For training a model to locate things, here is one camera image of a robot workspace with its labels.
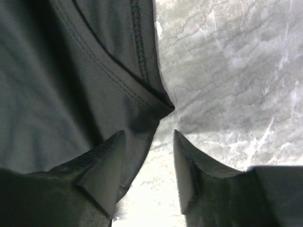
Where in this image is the black t shirt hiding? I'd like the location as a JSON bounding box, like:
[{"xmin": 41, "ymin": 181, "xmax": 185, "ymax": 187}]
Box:
[{"xmin": 0, "ymin": 0, "xmax": 174, "ymax": 199}]

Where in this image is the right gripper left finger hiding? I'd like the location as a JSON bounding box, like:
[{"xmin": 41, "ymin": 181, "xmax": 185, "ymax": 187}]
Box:
[{"xmin": 0, "ymin": 131, "xmax": 125, "ymax": 227}]

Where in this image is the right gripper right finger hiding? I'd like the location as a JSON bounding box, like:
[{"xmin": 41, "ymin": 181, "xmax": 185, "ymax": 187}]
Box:
[{"xmin": 173, "ymin": 131, "xmax": 303, "ymax": 227}]

